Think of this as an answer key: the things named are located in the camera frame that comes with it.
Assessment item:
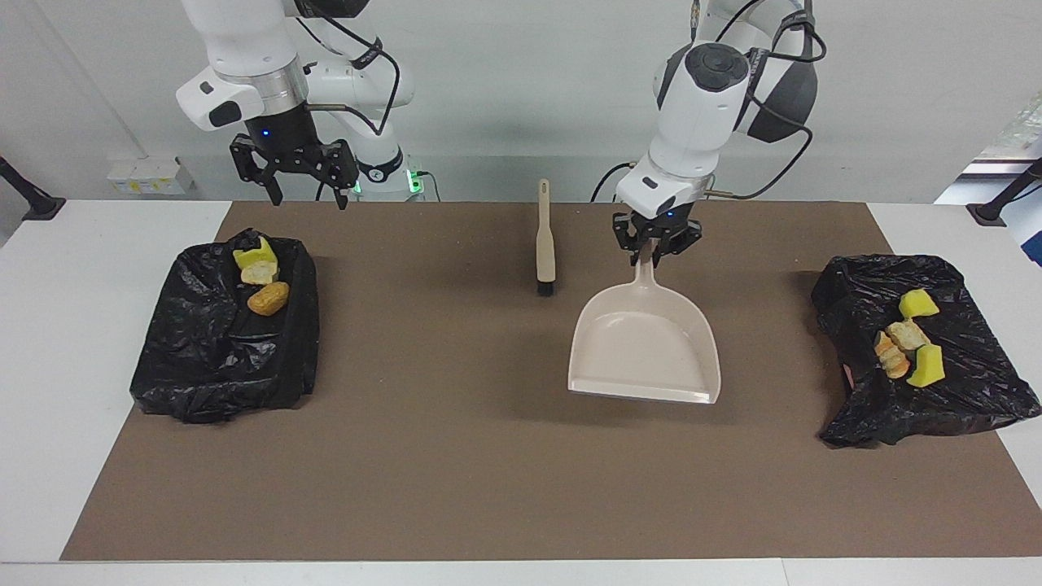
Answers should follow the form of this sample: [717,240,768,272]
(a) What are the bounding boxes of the brown table mat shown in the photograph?
[59,201,1042,562]

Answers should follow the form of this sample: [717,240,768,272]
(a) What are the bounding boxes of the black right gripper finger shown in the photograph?
[316,140,359,211]
[230,134,284,206]

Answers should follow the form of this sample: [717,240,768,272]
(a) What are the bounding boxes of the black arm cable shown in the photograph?
[692,0,827,200]
[293,8,401,138]

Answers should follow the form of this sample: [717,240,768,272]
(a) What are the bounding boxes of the orange croissant piece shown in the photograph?
[873,330,910,379]

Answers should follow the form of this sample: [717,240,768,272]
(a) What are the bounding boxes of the beige brush black bristles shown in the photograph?
[535,179,557,296]

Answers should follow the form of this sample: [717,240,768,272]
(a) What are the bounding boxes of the white power strip boxes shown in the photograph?
[106,155,196,196]

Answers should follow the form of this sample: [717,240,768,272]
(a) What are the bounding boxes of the light blue panel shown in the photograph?
[1009,191,1042,269]

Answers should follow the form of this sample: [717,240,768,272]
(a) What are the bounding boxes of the black trash bag bin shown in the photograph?
[811,254,1042,449]
[130,228,320,425]

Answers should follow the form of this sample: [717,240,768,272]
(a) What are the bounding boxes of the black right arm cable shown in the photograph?
[293,8,401,138]

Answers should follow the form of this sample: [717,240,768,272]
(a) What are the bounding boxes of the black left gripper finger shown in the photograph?
[612,213,646,268]
[655,220,703,269]

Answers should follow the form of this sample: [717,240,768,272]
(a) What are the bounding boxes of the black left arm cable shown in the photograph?
[692,0,827,200]

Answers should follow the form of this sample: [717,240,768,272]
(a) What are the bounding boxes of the beige plastic dustpan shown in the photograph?
[567,244,722,405]

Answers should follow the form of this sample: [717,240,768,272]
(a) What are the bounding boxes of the green yellow sponge piece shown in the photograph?
[898,289,940,319]

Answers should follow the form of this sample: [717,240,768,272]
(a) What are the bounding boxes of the brown bread roll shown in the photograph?
[247,282,291,317]

